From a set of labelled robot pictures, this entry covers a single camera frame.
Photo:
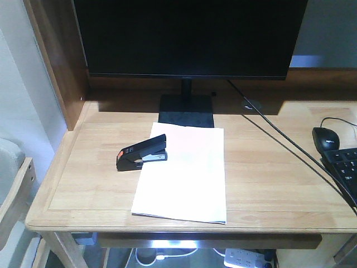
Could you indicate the white paper sheets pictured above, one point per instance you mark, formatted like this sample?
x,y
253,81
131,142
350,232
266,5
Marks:
x,y
190,184

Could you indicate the black stapler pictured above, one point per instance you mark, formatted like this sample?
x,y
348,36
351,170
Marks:
x,y
134,156

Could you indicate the wooden desk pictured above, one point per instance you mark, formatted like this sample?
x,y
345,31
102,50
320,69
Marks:
x,y
276,196

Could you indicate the black computer monitor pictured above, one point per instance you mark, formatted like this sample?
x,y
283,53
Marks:
x,y
189,40

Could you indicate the white power adapter box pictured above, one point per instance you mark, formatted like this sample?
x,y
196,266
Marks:
x,y
238,258

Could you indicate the black computer mouse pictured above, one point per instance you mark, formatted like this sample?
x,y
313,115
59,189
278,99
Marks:
x,y
325,139

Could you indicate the black keyboard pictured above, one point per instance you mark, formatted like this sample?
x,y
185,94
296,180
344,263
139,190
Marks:
x,y
342,164

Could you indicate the grey cushioned wooden chair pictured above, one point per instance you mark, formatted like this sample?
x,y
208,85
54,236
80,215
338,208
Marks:
x,y
18,178

